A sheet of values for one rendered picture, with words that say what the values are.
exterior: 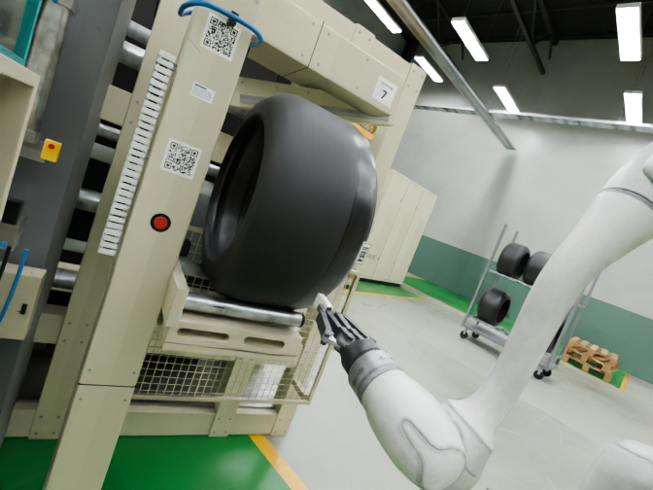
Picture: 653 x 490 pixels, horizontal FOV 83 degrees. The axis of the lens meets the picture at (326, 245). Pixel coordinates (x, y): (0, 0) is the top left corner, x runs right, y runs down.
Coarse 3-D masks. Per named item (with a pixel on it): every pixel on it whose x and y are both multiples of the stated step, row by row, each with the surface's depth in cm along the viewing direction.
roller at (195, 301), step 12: (192, 300) 89; (204, 300) 91; (216, 300) 93; (228, 300) 95; (240, 300) 98; (204, 312) 92; (216, 312) 93; (228, 312) 94; (240, 312) 96; (252, 312) 97; (264, 312) 99; (276, 312) 101; (288, 312) 104; (300, 312) 107; (288, 324) 104; (300, 324) 105
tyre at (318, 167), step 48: (288, 96) 94; (240, 144) 116; (288, 144) 82; (336, 144) 88; (240, 192) 132; (288, 192) 79; (336, 192) 85; (240, 240) 85; (288, 240) 82; (336, 240) 87; (240, 288) 90; (288, 288) 91
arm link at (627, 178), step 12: (636, 156) 58; (648, 156) 56; (624, 168) 58; (636, 168) 56; (648, 168) 54; (612, 180) 58; (624, 180) 56; (636, 180) 55; (648, 180) 54; (636, 192) 54; (648, 192) 53
